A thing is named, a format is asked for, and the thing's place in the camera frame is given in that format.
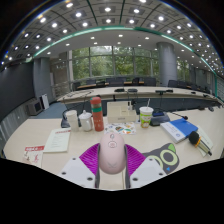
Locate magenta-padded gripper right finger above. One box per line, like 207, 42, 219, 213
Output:
123, 143, 168, 190

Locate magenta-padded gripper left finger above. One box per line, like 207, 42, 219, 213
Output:
58, 143, 101, 189

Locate pink computer mouse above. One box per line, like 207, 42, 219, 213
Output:
98, 132, 127, 175

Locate grey cat-shaped mouse pad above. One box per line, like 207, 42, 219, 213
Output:
141, 142, 181, 175

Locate white printed document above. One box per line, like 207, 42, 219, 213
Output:
43, 128, 72, 154

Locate red and white leaflet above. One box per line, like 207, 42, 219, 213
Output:
22, 144, 46, 169

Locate white lidded mug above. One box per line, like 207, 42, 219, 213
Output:
78, 110, 94, 132

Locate black desk microphone console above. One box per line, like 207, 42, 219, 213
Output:
149, 110, 189, 127
60, 91, 92, 129

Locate colourful sticker sheet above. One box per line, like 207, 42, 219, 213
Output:
104, 122, 137, 136

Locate blue and white book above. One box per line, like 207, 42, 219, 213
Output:
159, 118, 199, 144

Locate printed drink cup with straw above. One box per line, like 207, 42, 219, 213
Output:
138, 98, 155, 129

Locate red thermos bottle, green band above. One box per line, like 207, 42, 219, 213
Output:
90, 96, 105, 132

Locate cream cardboard box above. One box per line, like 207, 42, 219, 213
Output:
106, 100, 138, 124

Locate white paper sheet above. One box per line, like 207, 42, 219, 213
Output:
196, 124, 214, 158

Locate white upright panel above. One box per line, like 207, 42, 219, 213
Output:
40, 93, 50, 110

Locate grey box monitor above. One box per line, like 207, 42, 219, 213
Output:
26, 99, 44, 116

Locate long curved conference desk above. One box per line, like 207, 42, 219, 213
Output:
56, 85, 224, 113

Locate dark office chairs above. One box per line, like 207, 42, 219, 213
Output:
71, 76, 214, 95

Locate ceiling lights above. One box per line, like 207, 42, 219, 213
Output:
1, 0, 224, 73

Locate black microphone, yellow ring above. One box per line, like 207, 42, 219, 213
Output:
188, 130, 213, 157

